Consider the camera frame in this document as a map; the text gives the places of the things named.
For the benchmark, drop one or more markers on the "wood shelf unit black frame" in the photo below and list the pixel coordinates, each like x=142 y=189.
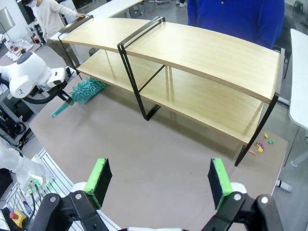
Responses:
x=108 y=33
x=204 y=53

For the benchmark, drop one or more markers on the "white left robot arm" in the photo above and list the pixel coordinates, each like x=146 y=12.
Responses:
x=26 y=72

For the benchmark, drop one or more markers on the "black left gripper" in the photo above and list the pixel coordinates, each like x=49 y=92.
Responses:
x=63 y=91

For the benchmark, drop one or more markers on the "person in blue jacket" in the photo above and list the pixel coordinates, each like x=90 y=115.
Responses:
x=228 y=14

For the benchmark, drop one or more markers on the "white table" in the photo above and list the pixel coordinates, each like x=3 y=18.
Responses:
x=299 y=72
x=108 y=8

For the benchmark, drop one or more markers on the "grey cylindrical table foot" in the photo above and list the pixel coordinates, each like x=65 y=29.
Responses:
x=285 y=185

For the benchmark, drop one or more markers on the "pink paper scrap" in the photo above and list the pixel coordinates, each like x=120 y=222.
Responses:
x=261 y=144

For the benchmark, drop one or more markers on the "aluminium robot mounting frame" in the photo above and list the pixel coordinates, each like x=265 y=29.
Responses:
x=55 y=168

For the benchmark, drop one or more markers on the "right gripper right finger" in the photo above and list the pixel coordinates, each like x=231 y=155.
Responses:
x=220 y=183

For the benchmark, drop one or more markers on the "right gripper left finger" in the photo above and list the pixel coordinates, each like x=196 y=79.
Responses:
x=99 y=183

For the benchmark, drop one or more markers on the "teal microfiber duster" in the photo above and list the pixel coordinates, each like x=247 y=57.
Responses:
x=86 y=91

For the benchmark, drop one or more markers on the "cluttered white workbench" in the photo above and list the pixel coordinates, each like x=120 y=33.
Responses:
x=19 y=49

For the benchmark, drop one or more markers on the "crumpled green paper scrap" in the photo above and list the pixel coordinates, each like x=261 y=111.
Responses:
x=271 y=141

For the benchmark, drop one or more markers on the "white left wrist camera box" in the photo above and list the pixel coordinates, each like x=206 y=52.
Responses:
x=56 y=77

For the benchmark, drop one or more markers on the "bystander in beige top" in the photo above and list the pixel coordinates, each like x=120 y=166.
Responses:
x=50 y=16

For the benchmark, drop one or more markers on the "bystander left hand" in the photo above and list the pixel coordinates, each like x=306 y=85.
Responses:
x=80 y=16

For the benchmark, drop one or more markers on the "yellow emergency stop button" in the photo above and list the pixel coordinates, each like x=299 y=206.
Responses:
x=15 y=215

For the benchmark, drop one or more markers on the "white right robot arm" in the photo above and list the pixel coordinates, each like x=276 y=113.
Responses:
x=21 y=166

